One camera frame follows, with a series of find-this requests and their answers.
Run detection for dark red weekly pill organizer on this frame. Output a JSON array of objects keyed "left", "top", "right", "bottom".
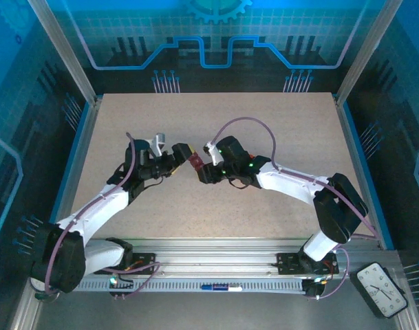
[{"left": 189, "top": 153, "right": 205, "bottom": 172}]

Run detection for blue and white marker pen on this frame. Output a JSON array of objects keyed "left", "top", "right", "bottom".
[{"left": 200, "top": 283, "right": 243, "bottom": 293}]

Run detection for black rectangular analog clock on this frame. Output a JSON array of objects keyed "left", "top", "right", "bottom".
[{"left": 350, "top": 261, "right": 409, "bottom": 319}]

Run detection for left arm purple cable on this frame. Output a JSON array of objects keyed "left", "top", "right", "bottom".
[{"left": 43, "top": 132, "right": 141, "bottom": 296}]

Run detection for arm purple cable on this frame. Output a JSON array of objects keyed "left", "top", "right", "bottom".
[
  {"left": 212, "top": 116, "right": 380, "bottom": 241},
  {"left": 43, "top": 132, "right": 141, "bottom": 296}
]

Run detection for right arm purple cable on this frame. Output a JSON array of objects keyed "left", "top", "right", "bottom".
[{"left": 212, "top": 116, "right": 380, "bottom": 241}]

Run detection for aluminium side rail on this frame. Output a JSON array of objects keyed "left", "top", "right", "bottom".
[
  {"left": 40, "top": 98, "right": 103, "bottom": 250},
  {"left": 334, "top": 96, "right": 396, "bottom": 250}
]

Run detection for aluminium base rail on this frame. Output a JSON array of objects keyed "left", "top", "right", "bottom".
[{"left": 81, "top": 239, "right": 399, "bottom": 279}]

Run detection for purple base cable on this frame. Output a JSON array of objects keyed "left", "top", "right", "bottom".
[
  {"left": 308, "top": 247, "right": 351, "bottom": 300},
  {"left": 111, "top": 261, "right": 162, "bottom": 300}
]

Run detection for slotted grey cable duct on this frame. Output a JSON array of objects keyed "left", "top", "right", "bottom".
[{"left": 71, "top": 277, "right": 308, "bottom": 294}]

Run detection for aluminium frame post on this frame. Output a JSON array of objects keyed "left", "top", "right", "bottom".
[
  {"left": 334, "top": 0, "right": 401, "bottom": 104},
  {"left": 26, "top": 0, "right": 102, "bottom": 106}
]

